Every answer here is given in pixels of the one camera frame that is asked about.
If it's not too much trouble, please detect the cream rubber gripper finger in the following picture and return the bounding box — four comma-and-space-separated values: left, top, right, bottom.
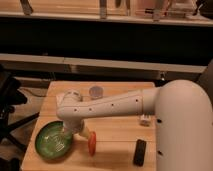
79, 126, 90, 139

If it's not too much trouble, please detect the green ceramic bowl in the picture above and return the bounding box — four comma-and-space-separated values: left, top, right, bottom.
35, 121, 73, 160

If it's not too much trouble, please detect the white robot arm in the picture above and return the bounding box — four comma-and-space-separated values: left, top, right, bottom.
56, 80, 213, 171

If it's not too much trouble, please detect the orange carrot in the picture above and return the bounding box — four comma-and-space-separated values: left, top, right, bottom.
88, 131, 96, 156

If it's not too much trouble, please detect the black rectangular device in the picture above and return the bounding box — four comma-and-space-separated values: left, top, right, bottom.
133, 139, 146, 166

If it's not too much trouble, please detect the white tube bottle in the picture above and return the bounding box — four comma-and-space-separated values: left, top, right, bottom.
140, 115, 151, 126

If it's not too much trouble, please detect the black office chair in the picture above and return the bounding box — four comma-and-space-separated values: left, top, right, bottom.
0, 64, 40, 171

